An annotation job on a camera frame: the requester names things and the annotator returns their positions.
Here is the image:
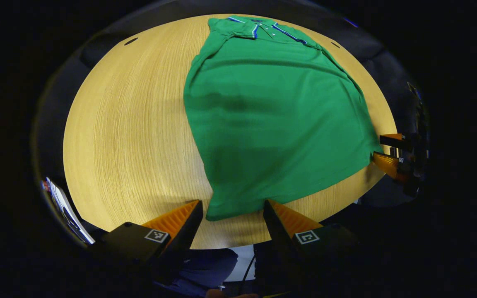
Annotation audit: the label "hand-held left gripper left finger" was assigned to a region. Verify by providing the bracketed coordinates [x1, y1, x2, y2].
[98, 199, 204, 282]

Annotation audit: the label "green T-shirt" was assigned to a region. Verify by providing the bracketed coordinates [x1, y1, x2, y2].
[183, 15, 382, 222]

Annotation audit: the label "person's dark blue trousers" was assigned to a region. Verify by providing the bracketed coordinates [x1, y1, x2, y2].
[155, 248, 239, 297]

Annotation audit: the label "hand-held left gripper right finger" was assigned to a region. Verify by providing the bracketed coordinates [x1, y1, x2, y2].
[263, 199, 363, 290]

